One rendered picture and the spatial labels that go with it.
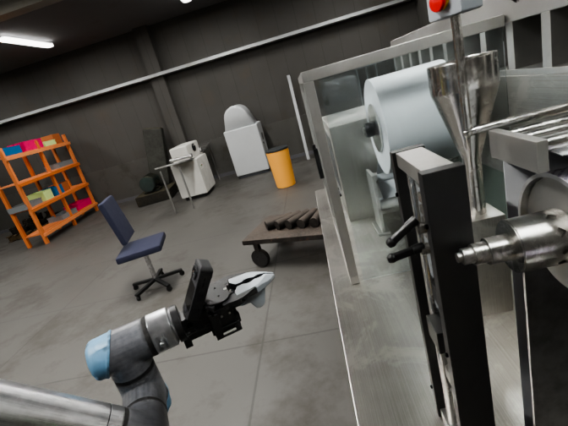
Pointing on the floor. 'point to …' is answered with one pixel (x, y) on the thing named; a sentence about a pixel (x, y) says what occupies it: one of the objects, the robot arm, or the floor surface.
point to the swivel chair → (122, 228)
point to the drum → (281, 166)
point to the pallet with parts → (28, 226)
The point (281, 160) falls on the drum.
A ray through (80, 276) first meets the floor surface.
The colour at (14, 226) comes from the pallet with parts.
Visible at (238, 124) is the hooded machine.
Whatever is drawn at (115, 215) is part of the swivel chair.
